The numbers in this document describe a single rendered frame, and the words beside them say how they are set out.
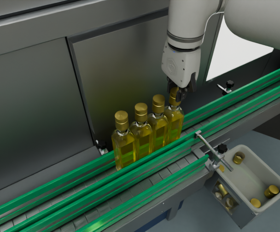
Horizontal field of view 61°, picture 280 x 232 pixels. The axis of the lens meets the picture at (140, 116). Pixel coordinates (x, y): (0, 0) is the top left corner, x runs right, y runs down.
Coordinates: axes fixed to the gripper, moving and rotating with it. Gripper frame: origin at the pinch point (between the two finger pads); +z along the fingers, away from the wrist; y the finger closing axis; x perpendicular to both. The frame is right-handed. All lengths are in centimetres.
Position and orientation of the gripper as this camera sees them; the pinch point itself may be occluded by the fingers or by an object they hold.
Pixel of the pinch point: (176, 90)
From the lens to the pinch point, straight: 67.3
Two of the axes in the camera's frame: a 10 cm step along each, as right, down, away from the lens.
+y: 5.0, 6.5, -5.7
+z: 0.1, 6.6, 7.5
